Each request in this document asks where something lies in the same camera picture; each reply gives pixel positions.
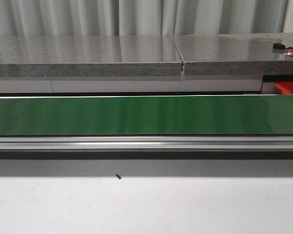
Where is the grey pleated curtain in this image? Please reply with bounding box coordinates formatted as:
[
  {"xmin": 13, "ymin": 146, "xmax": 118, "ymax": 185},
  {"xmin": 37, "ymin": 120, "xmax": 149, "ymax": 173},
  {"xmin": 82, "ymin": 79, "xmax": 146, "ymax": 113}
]
[{"xmin": 0, "ymin": 0, "xmax": 288, "ymax": 36}]

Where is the black connector plug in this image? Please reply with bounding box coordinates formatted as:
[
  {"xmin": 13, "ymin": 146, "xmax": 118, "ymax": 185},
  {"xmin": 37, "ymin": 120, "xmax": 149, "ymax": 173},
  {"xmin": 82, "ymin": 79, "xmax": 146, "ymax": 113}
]
[{"xmin": 273, "ymin": 43, "xmax": 286, "ymax": 50}]

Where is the red plate tray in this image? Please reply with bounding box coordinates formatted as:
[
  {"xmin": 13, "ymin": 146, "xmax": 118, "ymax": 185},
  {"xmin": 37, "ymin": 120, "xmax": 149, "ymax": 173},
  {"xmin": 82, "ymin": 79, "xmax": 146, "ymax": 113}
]
[{"xmin": 275, "ymin": 81, "xmax": 293, "ymax": 95}]

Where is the grey stone counter slab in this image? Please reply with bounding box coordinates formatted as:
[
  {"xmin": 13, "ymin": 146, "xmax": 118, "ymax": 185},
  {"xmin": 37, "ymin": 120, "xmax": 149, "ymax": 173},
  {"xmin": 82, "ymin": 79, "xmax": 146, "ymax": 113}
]
[{"xmin": 0, "ymin": 36, "xmax": 182, "ymax": 77}]

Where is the green conveyor belt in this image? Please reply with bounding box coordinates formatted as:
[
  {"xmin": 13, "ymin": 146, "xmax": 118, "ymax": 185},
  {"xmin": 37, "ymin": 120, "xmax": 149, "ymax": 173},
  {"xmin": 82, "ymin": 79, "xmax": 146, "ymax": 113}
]
[{"xmin": 0, "ymin": 95, "xmax": 293, "ymax": 136}]

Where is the aluminium conveyor side rail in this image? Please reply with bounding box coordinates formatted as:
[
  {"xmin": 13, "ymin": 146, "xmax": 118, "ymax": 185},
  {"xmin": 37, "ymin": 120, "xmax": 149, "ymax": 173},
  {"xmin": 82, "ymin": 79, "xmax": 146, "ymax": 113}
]
[{"xmin": 0, "ymin": 136, "xmax": 293, "ymax": 151}]

